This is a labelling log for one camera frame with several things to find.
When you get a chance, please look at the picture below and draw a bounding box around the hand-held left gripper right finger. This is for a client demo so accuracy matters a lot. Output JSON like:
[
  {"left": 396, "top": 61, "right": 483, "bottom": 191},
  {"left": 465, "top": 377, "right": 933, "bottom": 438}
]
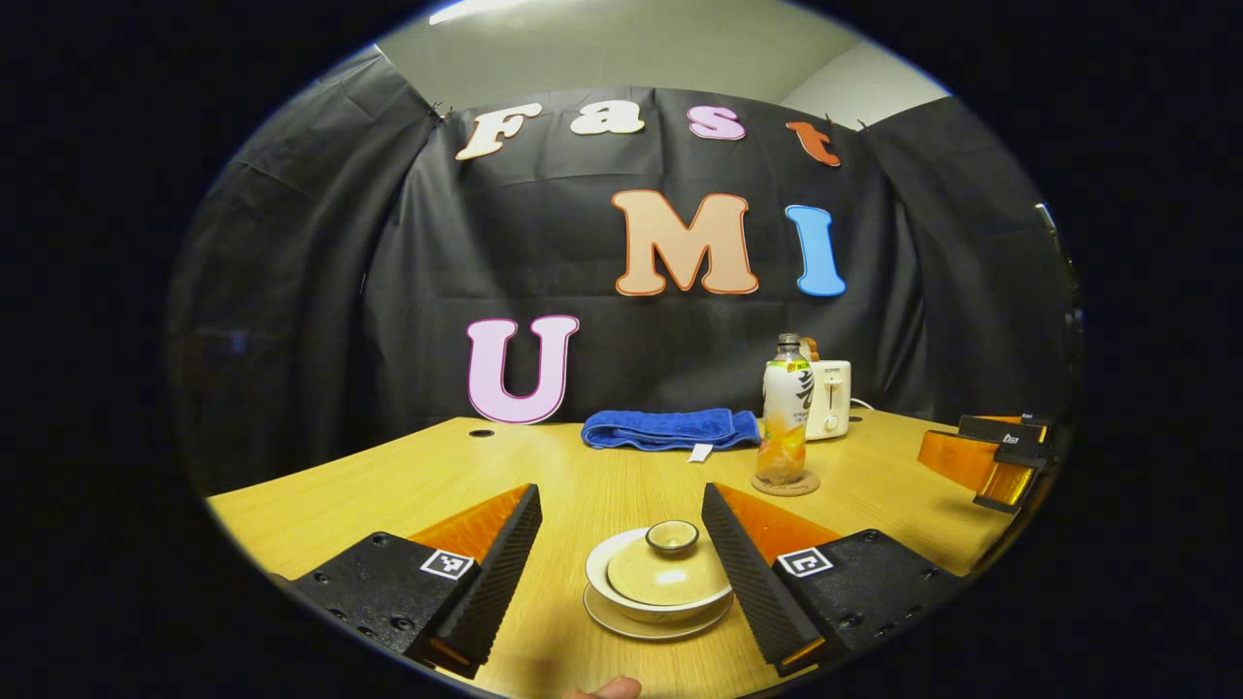
[{"left": 701, "top": 482, "right": 965, "bottom": 678}]

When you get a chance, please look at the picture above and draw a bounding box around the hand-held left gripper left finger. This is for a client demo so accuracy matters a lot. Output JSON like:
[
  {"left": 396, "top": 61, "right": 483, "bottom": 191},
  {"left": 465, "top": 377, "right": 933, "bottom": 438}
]
[{"left": 288, "top": 483, "right": 543, "bottom": 679}]

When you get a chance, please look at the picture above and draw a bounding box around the round cork coaster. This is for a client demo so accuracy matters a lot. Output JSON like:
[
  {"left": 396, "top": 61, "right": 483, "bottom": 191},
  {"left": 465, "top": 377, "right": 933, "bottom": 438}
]
[{"left": 750, "top": 470, "right": 822, "bottom": 497}]

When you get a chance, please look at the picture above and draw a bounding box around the white teacup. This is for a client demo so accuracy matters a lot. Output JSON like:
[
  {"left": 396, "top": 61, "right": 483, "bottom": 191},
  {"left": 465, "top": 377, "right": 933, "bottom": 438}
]
[{"left": 586, "top": 527, "right": 735, "bottom": 624}]

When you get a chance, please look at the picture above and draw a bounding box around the clear water bottle white label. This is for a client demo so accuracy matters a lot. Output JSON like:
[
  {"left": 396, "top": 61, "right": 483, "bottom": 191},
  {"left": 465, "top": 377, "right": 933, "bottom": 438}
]
[{"left": 756, "top": 333, "right": 815, "bottom": 486}]

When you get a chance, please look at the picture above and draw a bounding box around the white saucer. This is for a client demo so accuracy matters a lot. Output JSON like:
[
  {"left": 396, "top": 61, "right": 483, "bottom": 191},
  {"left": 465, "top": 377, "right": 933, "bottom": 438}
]
[{"left": 583, "top": 582, "right": 736, "bottom": 641}]

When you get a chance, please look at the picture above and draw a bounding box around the cream white toaster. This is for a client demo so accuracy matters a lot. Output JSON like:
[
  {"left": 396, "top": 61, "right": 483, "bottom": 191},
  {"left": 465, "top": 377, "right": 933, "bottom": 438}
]
[{"left": 801, "top": 359, "right": 853, "bottom": 441}]

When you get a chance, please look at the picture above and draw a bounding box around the blue folded towel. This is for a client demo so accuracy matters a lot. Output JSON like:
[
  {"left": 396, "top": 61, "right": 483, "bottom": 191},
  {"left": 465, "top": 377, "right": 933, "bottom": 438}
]
[{"left": 581, "top": 408, "right": 763, "bottom": 463}]

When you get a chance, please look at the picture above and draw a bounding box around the black backdrop cloth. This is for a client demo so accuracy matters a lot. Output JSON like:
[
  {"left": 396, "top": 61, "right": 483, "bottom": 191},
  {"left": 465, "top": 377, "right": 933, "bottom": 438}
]
[{"left": 165, "top": 44, "right": 1084, "bottom": 496}]

